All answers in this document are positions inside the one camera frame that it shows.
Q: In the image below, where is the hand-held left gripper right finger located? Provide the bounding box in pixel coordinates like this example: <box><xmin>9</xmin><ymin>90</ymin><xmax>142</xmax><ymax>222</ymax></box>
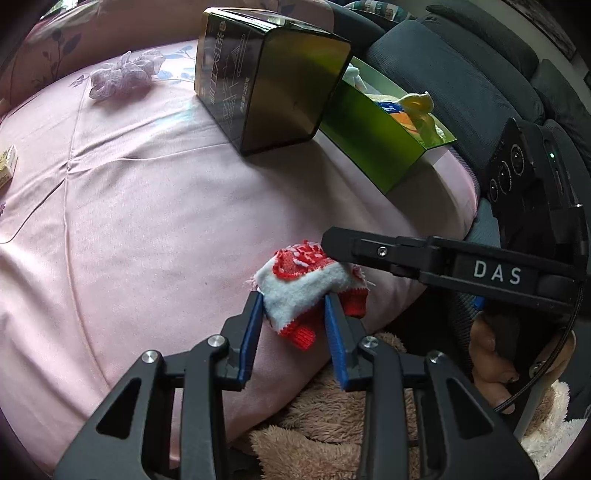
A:
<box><xmin>323</xmin><ymin>293</ymin><xmax>541</xmax><ymax>480</ymax></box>

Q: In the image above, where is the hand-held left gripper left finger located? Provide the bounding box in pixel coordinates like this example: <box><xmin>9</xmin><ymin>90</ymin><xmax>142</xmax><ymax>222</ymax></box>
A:
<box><xmin>53</xmin><ymin>291</ymin><xmax>265</xmax><ymax>480</ymax></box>

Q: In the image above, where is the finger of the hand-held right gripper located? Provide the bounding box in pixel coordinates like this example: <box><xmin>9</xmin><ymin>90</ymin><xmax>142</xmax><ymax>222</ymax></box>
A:
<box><xmin>321</xmin><ymin>226</ymin><xmax>456</xmax><ymax>282</ymax></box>

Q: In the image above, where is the red white knitted sock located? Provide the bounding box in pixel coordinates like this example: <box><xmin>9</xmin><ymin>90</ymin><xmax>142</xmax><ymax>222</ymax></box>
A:
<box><xmin>249</xmin><ymin>240</ymin><xmax>370</xmax><ymax>352</ymax></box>

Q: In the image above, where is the green cardboard box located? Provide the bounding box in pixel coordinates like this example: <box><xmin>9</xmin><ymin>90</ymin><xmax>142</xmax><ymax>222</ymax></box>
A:
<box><xmin>318</xmin><ymin>55</ymin><xmax>458</xmax><ymax>195</ymax></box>

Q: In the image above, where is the blue plush toy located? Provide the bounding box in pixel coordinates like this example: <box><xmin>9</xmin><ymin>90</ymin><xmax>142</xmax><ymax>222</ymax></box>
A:
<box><xmin>369</xmin><ymin>90</ymin><xmax>437</xmax><ymax>139</ymax></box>

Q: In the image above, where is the person's right hand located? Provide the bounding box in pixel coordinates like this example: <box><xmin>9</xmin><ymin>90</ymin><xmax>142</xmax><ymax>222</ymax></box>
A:
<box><xmin>468</xmin><ymin>316</ymin><xmax>578</xmax><ymax>395</ymax></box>

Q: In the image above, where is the brown fleece garment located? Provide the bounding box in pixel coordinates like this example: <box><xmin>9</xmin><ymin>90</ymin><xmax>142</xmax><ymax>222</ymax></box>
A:
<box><xmin>233</xmin><ymin>330</ymin><xmax>435</xmax><ymax>480</ymax></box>

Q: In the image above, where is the dark grey sofa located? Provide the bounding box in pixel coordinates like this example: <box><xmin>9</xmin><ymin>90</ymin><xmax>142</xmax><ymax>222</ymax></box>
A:
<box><xmin>332</xmin><ymin>0</ymin><xmax>591</xmax><ymax>259</ymax></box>

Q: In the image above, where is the black box lid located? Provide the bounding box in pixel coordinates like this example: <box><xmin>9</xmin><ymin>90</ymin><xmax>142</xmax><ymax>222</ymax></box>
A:
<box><xmin>194</xmin><ymin>7</ymin><xmax>354</xmax><ymax>157</ymax></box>

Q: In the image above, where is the white fleece garment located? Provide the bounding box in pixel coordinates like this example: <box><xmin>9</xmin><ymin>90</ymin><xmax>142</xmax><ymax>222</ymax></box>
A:
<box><xmin>522</xmin><ymin>378</ymin><xmax>573</xmax><ymax>462</ymax></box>

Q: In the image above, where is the patterned cushion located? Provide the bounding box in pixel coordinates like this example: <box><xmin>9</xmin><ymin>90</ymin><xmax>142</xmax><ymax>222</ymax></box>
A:
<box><xmin>344</xmin><ymin>0</ymin><xmax>416</xmax><ymax>21</ymax></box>

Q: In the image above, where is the lilac lace scrunchie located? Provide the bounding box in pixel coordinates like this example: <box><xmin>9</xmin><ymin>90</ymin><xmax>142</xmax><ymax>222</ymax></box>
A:
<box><xmin>89</xmin><ymin>50</ymin><xmax>166</xmax><ymax>101</ymax></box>

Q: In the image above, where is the small tissue packet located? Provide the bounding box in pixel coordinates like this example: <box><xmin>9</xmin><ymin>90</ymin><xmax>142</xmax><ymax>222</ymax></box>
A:
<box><xmin>0</xmin><ymin>145</ymin><xmax>19</xmax><ymax>190</ymax></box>

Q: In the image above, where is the framed wall picture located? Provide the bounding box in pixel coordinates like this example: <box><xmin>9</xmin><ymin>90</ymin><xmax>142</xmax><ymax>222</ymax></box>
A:
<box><xmin>503</xmin><ymin>0</ymin><xmax>583</xmax><ymax>62</ymax></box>

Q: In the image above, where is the black cable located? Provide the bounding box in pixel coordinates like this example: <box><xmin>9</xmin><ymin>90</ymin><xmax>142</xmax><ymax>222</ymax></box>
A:
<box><xmin>493</xmin><ymin>286</ymin><xmax>583</xmax><ymax>415</ymax></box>

